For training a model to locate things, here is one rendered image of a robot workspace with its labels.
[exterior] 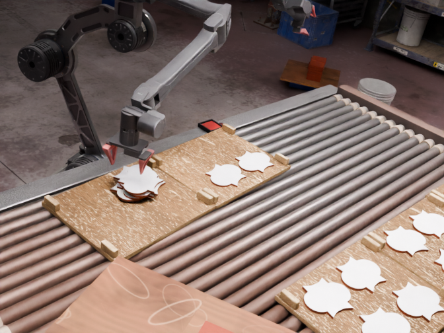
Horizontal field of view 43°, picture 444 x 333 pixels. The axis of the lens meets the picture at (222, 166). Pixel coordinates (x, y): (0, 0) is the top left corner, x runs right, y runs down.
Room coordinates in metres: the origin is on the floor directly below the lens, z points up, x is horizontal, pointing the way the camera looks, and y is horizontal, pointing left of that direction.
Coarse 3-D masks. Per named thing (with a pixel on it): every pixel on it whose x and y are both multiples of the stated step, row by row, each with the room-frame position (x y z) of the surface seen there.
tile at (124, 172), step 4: (124, 168) 1.52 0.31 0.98; (128, 168) 1.53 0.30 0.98; (132, 168) 1.53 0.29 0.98; (136, 168) 1.54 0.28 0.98; (148, 168) 1.55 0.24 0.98; (120, 172) 1.50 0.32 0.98; (124, 172) 1.50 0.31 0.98; (116, 176) 1.47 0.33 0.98; (120, 176) 1.48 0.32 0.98; (124, 176) 1.48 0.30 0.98; (120, 184) 1.44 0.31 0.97
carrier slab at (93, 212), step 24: (120, 168) 1.58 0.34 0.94; (72, 192) 1.41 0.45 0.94; (96, 192) 1.43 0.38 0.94; (168, 192) 1.49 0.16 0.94; (192, 192) 1.51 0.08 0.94; (72, 216) 1.29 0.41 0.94; (96, 216) 1.31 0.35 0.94; (120, 216) 1.33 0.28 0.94; (144, 216) 1.35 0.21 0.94; (168, 216) 1.37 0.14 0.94; (192, 216) 1.39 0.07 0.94; (96, 240) 1.20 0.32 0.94; (120, 240) 1.22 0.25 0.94; (144, 240) 1.24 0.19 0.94
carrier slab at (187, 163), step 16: (192, 144) 1.82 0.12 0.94; (208, 144) 1.84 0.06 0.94; (224, 144) 1.86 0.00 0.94; (240, 144) 1.88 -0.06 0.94; (176, 160) 1.69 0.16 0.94; (192, 160) 1.71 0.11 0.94; (208, 160) 1.73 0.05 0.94; (224, 160) 1.75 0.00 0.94; (272, 160) 1.80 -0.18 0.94; (176, 176) 1.59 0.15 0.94; (192, 176) 1.61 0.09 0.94; (208, 176) 1.62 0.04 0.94; (256, 176) 1.67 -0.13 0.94; (272, 176) 1.70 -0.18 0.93; (224, 192) 1.54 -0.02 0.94; (240, 192) 1.56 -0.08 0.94
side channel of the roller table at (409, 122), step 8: (344, 88) 2.57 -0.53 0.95; (352, 88) 2.59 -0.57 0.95; (344, 96) 2.55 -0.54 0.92; (352, 96) 2.52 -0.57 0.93; (360, 96) 2.50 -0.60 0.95; (368, 96) 2.51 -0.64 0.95; (360, 104) 2.48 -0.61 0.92; (368, 104) 2.46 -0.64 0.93; (376, 104) 2.44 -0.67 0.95; (384, 104) 2.45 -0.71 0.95; (384, 112) 2.40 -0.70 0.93; (392, 112) 2.38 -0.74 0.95; (400, 112) 2.39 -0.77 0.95; (400, 120) 2.34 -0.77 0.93; (408, 120) 2.32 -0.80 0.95; (416, 120) 2.33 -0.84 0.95; (408, 128) 2.31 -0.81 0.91; (416, 128) 2.29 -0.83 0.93; (424, 128) 2.26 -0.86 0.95; (432, 128) 2.27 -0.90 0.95; (424, 136) 2.26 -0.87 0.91; (432, 136) 2.23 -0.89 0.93; (440, 136) 2.21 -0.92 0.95
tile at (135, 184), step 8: (128, 176) 1.47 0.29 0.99; (136, 176) 1.48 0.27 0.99; (144, 176) 1.49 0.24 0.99; (152, 176) 1.49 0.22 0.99; (128, 184) 1.43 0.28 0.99; (136, 184) 1.43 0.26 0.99; (144, 184) 1.44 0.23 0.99; (152, 184) 1.45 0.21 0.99; (128, 192) 1.39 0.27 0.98; (136, 192) 1.39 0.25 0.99; (144, 192) 1.41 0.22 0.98; (152, 192) 1.41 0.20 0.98
